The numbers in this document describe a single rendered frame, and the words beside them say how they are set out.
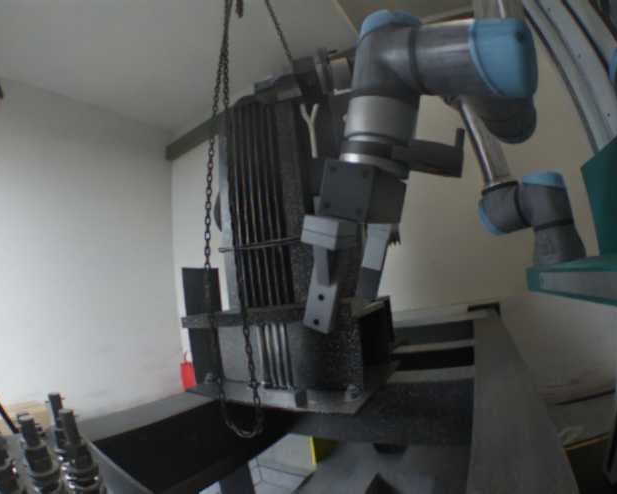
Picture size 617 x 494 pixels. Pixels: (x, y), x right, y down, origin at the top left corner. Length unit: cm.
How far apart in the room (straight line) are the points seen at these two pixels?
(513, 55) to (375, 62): 13
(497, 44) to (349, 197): 18
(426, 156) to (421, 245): 171
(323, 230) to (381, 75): 17
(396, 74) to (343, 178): 12
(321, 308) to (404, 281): 174
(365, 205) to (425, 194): 178
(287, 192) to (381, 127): 68
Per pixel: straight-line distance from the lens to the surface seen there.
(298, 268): 90
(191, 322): 79
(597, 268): 51
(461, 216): 198
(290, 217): 92
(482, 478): 45
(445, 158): 29
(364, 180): 26
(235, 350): 96
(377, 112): 30
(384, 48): 32
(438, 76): 30
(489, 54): 28
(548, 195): 80
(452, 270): 196
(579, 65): 89
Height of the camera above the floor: 93
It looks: 8 degrees up
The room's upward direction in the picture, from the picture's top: 7 degrees counter-clockwise
